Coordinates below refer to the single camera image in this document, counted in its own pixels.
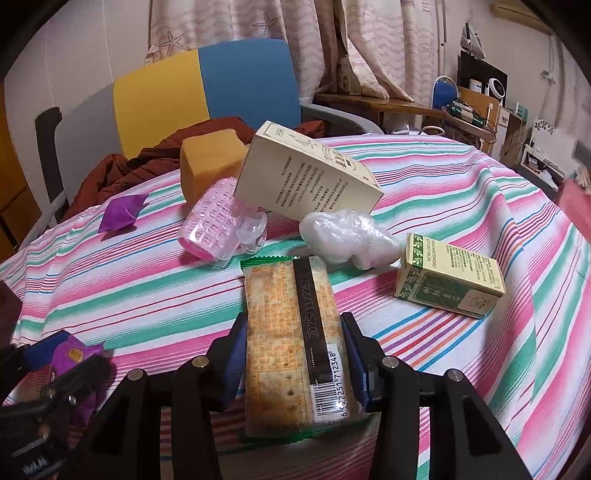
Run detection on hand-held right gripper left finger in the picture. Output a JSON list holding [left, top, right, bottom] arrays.
[[69, 313, 247, 480]]

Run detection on grey yellow blue chair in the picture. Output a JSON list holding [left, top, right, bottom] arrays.
[[51, 39, 384, 185]]

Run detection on green edged cracker packet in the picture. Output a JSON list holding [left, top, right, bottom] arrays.
[[239, 255, 370, 444]]

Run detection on small green cardboard box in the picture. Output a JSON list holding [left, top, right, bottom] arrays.
[[394, 233, 506, 319]]

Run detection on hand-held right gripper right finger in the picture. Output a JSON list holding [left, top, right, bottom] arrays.
[[341, 313, 532, 480]]

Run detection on black monitor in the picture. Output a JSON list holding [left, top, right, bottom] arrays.
[[458, 48, 509, 97]]

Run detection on black rolled mat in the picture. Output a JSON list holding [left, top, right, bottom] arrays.
[[36, 107, 70, 217]]

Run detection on printed cardboard box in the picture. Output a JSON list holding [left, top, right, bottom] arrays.
[[337, 51, 365, 95]]

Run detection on maroon quilted jacket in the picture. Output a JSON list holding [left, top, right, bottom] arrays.
[[65, 117, 324, 222]]

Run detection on white plastic bundle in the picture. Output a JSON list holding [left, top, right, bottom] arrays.
[[299, 209, 402, 271]]

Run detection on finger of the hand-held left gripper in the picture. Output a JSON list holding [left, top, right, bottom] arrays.
[[18, 331, 70, 370], [41, 356, 112, 407]]

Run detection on wooden wardrobe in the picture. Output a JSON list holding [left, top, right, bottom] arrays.
[[0, 83, 28, 250]]

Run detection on pink starfish print curtain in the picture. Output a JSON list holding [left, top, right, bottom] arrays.
[[145, 0, 444, 104]]

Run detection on purple candy wrapper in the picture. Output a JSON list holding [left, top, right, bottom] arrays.
[[98, 194, 148, 232], [50, 335, 106, 425]]

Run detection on pink hair roller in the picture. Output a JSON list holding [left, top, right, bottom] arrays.
[[178, 178, 269, 268]]

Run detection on wooden side table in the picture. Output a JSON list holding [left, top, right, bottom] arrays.
[[314, 92, 495, 153]]

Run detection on yellow sponge block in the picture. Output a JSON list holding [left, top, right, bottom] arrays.
[[180, 129, 250, 204]]

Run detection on tall cream cardboard box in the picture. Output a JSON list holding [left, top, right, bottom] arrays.
[[235, 121, 385, 221]]

